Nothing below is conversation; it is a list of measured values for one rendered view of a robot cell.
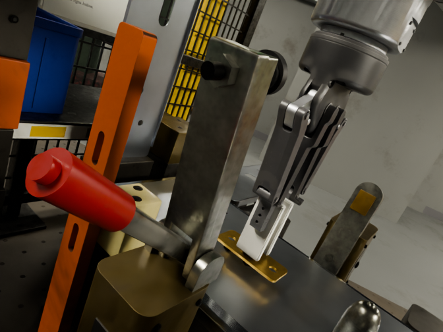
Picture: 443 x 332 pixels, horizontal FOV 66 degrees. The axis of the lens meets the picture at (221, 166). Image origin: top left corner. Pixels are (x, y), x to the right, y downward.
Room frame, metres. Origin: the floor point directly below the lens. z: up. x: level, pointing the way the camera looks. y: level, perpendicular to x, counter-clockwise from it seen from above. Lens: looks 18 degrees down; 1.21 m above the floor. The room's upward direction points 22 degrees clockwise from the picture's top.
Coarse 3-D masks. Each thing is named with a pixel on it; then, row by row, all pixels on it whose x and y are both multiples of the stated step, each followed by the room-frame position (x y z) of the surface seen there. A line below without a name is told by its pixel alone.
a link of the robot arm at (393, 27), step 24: (336, 0) 0.32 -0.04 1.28; (360, 0) 0.31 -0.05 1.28; (384, 0) 0.30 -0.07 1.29; (408, 0) 0.31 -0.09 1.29; (432, 0) 0.33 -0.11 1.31; (336, 24) 0.32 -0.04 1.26; (360, 24) 0.30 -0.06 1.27; (384, 24) 0.30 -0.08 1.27; (408, 24) 0.31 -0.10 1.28; (384, 48) 0.33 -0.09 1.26
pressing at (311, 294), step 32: (160, 192) 0.43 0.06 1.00; (224, 224) 0.42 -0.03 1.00; (224, 256) 0.34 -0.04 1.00; (288, 256) 0.40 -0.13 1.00; (224, 288) 0.29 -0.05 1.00; (256, 288) 0.31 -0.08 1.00; (288, 288) 0.33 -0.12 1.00; (320, 288) 0.36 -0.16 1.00; (352, 288) 0.39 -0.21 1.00; (224, 320) 0.24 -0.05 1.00; (256, 320) 0.26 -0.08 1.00; (288, 320) 0.28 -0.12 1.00; (320, 320) 0.30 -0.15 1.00; (384, 320) 0.34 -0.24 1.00
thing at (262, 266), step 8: (232, 232) 0.37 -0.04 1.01; (224, 240) 0.35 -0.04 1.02; (232, 240) 0.35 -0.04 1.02; (232, 248) 0.34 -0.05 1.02; (240, 256) 0.33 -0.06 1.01; (248, 256) 0.33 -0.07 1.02; (264, 256) 0.35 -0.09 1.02; (256, 264) 0.33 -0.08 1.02; (264, 264) 0.33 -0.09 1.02; (272, 264) 0.34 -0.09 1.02; (280, 264) 0.35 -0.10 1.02; (264, 272) 0.32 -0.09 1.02; (272, 272) 0.32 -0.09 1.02; (280, 272) 0.33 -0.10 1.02; (272, 280) 0.31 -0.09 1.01
